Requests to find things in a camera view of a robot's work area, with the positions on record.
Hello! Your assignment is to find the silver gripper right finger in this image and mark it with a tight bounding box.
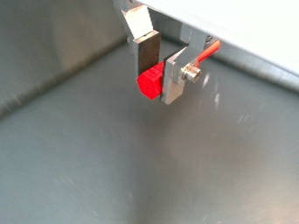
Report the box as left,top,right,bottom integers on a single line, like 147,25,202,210
162,24,207,105

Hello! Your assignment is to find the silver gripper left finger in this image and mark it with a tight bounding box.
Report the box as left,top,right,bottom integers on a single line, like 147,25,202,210
122,4,162,76

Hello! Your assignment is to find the red peg object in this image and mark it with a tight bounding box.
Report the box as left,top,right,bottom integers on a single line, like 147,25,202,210
137,40,221,100

